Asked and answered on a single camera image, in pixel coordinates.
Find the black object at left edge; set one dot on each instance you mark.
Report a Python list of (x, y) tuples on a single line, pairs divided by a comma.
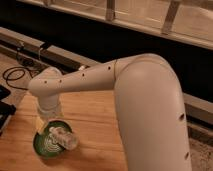
[(6, 110)]

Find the grey baseboard rail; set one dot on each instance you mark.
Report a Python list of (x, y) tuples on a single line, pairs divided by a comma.
[(199, 110)]

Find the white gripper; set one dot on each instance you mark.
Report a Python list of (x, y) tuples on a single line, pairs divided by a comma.
[(47, 110)]

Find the green ceramic bowl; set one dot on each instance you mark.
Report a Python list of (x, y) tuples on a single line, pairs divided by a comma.
[(44, 145)]

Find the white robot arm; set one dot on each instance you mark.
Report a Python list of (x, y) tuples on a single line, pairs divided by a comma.
[(148, 102)]

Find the wooden frame rail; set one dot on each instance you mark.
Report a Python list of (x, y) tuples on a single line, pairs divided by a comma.
[(187, 21)]

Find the small white bottle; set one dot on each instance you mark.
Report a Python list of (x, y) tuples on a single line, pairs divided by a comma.
[(65, 138)]

